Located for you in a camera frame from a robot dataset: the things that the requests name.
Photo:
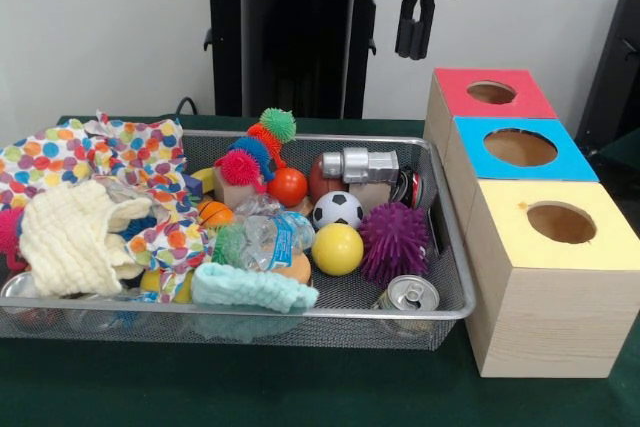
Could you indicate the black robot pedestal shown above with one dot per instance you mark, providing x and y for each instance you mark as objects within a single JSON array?
[{"x": 300, "y": 47}]

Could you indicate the crushed clear water bottle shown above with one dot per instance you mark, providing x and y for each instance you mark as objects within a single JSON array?
[{"x": 270, "y": 237}]

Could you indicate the colourful polka dot cloth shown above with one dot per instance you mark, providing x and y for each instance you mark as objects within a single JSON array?
[
  {"x": 140, "y": 152},
  {"x": 45, "y": 162}
]

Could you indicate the silver plastic toy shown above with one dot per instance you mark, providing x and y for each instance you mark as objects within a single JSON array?
[{"x": 360, "y": 164}]

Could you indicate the small toy soccer ball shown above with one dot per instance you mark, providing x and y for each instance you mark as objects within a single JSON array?
[{"x": 338, "y": 210}]

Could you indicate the wooden box with three holes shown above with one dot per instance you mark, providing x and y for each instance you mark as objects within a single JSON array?
[{"x": 550, "y": 322}]

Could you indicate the black office chair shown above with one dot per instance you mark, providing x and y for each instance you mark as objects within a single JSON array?
[{"x": 615, "y": 62}]

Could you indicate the green cloth side table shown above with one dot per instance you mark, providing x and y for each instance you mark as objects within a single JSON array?
[{"x": 625, "y": 144}]

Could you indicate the cream waffle cloth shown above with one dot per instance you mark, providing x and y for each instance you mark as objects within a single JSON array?
[{"x": 75, "y": 242}]

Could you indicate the shallow clear mesh bin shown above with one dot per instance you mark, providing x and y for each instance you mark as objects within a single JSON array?
[{"x": 350, "y": 334}]

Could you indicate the mint green waffle cloth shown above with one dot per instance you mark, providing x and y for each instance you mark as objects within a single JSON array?
[{"x": 250, "y": 287}]

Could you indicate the plain yellow ball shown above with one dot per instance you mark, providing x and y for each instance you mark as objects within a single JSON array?
[{"x": 337, "y": 249}]

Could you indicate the purple spiky ball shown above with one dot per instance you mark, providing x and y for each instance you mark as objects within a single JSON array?
[{"x": 395, "y": 242}]

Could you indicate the multicolour spiky caterpillar toy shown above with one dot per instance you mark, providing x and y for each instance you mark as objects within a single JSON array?
[{"x": 240, "y": 164}]

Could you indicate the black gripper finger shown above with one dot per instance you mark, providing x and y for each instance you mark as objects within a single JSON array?
[
  {"x": 406, "y": 22},
  {"x": 422, "y": 27}
]

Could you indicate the silver drink can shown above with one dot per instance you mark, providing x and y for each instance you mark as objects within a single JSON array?
[{"x": 407, "y": 294}]

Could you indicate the small red-orange ball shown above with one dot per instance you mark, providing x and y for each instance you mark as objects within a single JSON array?
[{"x": 287, "y": 187}]

